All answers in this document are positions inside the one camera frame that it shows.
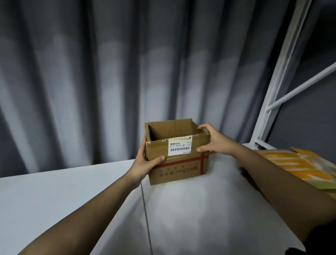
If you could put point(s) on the person's left hand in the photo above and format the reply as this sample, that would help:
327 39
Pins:
140 167

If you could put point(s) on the person's right hand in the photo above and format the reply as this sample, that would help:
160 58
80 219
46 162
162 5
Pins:
220 142

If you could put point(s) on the printed brown cardboard box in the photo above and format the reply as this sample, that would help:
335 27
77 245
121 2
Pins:
176 157

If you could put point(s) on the pile of cardboard boxes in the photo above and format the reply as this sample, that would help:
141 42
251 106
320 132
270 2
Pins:
332 193

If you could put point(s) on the person's right forearm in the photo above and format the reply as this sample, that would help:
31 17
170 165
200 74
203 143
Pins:
286 189

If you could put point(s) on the person's left forearm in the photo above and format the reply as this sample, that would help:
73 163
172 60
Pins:
84 220

